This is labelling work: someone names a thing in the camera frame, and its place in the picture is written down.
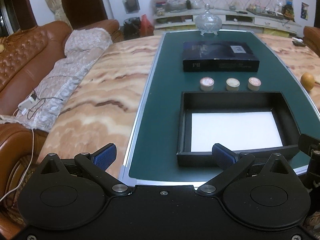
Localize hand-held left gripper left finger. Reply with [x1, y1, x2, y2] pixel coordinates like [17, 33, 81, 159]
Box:
[37, 143, 132, 197]

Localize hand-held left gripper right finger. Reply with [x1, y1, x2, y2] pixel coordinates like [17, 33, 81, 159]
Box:
[197, 143, 302, 196]

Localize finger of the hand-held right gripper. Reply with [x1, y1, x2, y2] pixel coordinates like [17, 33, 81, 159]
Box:
[299, 134, 320, 193]

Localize black box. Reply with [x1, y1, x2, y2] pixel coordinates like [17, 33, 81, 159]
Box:
[176, 91, 302, 167]

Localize round container pale lid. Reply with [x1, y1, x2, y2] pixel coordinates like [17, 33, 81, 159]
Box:
[226, 78, 240, 91]

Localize round container red print lid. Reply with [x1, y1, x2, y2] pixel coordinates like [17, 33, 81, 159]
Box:
[200, 77, 215, 91]
[248, 77, 262, 91]

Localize marble desktop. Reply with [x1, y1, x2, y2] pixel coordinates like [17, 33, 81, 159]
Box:
[37, 30, 320, 180]

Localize white foam box liner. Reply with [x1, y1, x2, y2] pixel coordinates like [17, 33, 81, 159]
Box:
[190, 111, 283, 153]

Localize orange fruit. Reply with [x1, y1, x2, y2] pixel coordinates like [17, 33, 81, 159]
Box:
[300, 72, 315, 90]

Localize white charger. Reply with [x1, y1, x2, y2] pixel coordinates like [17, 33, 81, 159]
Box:
[19, 96, 38, 114]

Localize pale lace sofa cover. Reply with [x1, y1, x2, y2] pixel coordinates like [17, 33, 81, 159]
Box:
[0, 29, 113, 133]

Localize closed dark flat box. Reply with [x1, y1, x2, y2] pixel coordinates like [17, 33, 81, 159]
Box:
[182, 41, 260, 72]

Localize brown leather armchair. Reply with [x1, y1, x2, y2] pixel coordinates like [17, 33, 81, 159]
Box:
[303, 26, 320, 55]

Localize brown leather sofa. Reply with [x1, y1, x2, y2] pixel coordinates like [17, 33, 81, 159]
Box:
[0, 19, 120, 188]

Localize glass lidded candy jar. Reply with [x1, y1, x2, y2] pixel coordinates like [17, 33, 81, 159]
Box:
[194, 4, 222, 35]

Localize red plastic bag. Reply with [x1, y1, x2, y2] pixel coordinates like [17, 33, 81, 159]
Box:
[141, 14, 154, 35]

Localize white low cabinet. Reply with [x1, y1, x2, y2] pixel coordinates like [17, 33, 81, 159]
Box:
[152, 7, 303, 34]

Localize dark wooden door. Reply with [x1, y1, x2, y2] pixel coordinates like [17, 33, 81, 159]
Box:
[60, 0, 108, 28]

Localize clear bag of goods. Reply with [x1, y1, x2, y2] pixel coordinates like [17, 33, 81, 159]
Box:
[151, 0, 169, 17]

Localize beige curtain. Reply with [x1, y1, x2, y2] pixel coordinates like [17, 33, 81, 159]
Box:
[40, 0, 73, 28]

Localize white cable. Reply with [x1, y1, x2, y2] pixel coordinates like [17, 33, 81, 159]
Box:
[0, 109, 35, 203]

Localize green board with metal frame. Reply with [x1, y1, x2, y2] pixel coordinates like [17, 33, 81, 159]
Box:
[120, 29, 320, 185]

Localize black cable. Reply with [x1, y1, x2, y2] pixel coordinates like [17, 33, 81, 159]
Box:
[25, 75, 64, 120]

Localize small colourful wall poster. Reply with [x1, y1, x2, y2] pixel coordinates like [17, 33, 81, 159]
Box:
[301, 2, 310, 20]

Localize wall niche picture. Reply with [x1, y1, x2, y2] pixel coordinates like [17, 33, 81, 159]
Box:
[122, 0, 140, 14]

